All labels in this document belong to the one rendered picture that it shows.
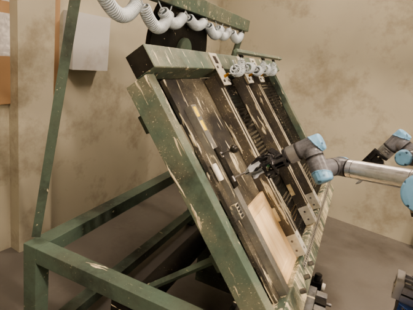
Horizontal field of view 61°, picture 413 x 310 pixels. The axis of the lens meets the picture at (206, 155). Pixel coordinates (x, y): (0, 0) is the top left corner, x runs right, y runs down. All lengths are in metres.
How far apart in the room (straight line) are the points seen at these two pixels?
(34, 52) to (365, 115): 3.63
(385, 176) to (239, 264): 0.63
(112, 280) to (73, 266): 0.22
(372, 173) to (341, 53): 3.41
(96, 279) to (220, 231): 0.73
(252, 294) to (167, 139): 0.68
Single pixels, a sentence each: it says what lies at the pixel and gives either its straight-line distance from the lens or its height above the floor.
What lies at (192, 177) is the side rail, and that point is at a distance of 1.35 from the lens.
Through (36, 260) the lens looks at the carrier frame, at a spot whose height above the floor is 0.72.
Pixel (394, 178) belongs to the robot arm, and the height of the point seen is 1.55.
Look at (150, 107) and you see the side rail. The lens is 1.39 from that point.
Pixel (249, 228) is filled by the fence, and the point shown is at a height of 1.16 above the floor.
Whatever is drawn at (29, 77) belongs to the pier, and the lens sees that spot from 3.05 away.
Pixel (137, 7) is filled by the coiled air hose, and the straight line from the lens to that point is 1.85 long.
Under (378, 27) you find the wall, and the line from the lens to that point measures 4.74.
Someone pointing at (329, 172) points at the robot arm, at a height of 1.51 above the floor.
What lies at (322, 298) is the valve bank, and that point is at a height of 0.76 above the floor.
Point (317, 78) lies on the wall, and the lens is 4.81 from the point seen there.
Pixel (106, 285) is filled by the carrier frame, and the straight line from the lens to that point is 1.83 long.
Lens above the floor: 1.89
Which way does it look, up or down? 17 degrees down
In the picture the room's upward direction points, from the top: 9 degrees clockwise
